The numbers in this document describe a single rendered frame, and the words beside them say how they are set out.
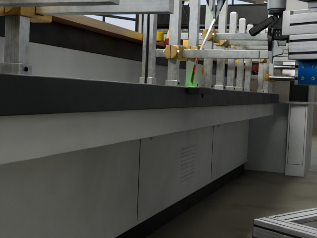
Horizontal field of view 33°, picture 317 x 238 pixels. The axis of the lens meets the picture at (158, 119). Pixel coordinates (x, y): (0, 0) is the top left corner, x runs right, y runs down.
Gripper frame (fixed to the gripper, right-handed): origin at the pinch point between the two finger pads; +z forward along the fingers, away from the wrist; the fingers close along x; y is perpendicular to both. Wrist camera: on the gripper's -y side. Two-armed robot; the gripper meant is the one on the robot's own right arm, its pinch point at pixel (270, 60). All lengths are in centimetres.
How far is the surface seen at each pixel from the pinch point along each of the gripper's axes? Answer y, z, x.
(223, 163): -52, 63, 152
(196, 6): -30.1, -21.8, -5.6
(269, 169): -36, 80, 262
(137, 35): -46, -8, -32
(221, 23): -31, -21, 44
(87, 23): -46, -7, -72
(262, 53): -2.9, -2.7, -1.5
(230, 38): -21.6, -11.9, 23.6
